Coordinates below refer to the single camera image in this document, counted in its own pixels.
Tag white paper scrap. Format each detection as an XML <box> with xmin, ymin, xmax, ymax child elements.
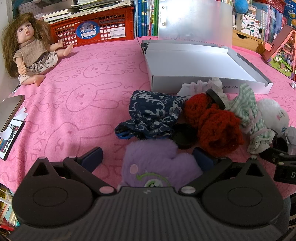
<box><xmin>15</xmin><ymin>107</ymin><xmax>28</xmax><ymax>121</ymax></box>

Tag wooden drawer box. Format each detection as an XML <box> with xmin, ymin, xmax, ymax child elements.
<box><xmin>232</xmin><ymin>29</ymin><xmax>266</xmax><ymax>55</ymax></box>

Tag colourful picture books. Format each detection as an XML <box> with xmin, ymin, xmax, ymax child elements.
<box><xmin>0</xmin><ymin>183</ymin><xmax>20</xmax><ymax>232</ymax></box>

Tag blue white plush toy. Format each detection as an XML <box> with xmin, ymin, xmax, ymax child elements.
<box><xmin>233</xmin><ymin>0</ymin><xmax>249</xmax><ymax>13</ymax></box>

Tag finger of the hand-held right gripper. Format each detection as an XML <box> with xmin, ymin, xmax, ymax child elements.
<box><xmin>259</xmin><ymin>148</ymin><xmax>296</xmax><ymax>166</ymax></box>
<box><xmin>275</xmin><ymin>137</ymin><xmax>289</xmax><ymax>154</ymax></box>

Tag long-haired baby doll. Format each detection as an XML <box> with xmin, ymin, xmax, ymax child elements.
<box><xmin>1</xmin><ymin>13</ymin><xmax>74</xmax><ymax>88</ymax></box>

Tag grey smartphone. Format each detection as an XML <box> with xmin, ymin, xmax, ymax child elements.
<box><xmin>0</xmin><ymin>95</ymin><xmax>25</xmax><ymax>132</ymax></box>

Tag row of blue-spined books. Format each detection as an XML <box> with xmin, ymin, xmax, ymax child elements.
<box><xmin>252</xmin><ymin>0</ymin><xmax>296</xmax><ymax>43</ymax></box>

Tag pink toy house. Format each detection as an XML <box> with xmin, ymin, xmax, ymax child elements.
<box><xmin>261</xmin><ymin>24</ymin><xmax>296</xmax><ymax>80</ymax></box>

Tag red plastic crate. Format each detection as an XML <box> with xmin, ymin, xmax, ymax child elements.
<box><xmin>50</xmin><ymin>6</ymin><xmax>135</xmax><ymax>47</ymax></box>

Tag purple plush toy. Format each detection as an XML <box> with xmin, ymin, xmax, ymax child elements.
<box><xmin>118</xmin><ymin>140</ymin><xmax>204</xmax><ymax>189</ymax></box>

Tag black binder clip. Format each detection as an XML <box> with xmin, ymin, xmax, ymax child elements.
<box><xmin>137</xmin><ymin>38</ymin><xmax>153</xmax><ymax>55</ymax></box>

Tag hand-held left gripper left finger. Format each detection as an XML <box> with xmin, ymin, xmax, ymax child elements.
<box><xmin>30</xmin><ymin>146</ymin><xmax>116</xmax><ymax>196</ymax></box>

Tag remote control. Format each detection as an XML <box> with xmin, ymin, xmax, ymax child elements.
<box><xmin>0</xmin><ymin>119</ymin><xmax>25</xmax><ymax>161</ymax></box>

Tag colourful printed box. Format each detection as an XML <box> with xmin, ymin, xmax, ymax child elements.
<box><xmin>238</xmin><ymin>13</ymin><xmax>262</xmax><ymax>39</ymax></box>

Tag row of tall thin books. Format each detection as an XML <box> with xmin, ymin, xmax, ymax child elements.
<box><xmin>134</xmin><ymin>0</ymin><xmax>160</xmax><ymax>37</ymax></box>

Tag navy floral cloth pouch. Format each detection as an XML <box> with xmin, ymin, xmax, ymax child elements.
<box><xmin>114</xmin><ymin>90</ymin><xmax>187</xmax><ymax>141</ymax></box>

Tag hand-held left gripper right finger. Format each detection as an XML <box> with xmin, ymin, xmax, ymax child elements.
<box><xmin>179</xmin><ymin>147</ymin><xmax>271</xmax><ymax>196</ymax></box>

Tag stack of worn books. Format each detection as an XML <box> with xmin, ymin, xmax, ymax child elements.
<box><xmin>43</xmin><ymin>0</ymin><xmax>134</xmax><ymax>24</ymax></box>

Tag red knitted doll garment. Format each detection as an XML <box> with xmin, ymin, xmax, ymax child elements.
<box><xmin>184</xmin><ymin>93</ymin><xmax>245</xmax><ymax>157</ymax></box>

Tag green striped doll dress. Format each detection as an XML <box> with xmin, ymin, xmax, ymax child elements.
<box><xmin>225</xmin><ymin>83</ymin><xmax>276</xmax><ymax>155</ymax></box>

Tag black round lid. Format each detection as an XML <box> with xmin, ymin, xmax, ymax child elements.
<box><xmin>205</xmin><ymin>89</ymin><xmax>226</xmax><ymax>111</ymax></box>
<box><xmin>171</xmin><ymin>124</ymin><xmax>198</xmax><ymax>150</ymax></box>

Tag pink rabbit print blanket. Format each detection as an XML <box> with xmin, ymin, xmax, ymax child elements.
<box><xmin>0</xmin><ymin>36</ymin><xmax>296</xmax><ymax>209</ymax></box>

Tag grey cardboard box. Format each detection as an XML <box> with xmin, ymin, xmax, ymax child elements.
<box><xmin>141</xmin><ymin>0</ymin><xmax>274</xmax><ymax>94</ymax></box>

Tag white knitted doll garment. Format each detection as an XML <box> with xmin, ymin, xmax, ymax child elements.
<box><xmin>177</xmin><ymin>77</ymin><xmax>229</xmax><ymax>102</ymax></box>

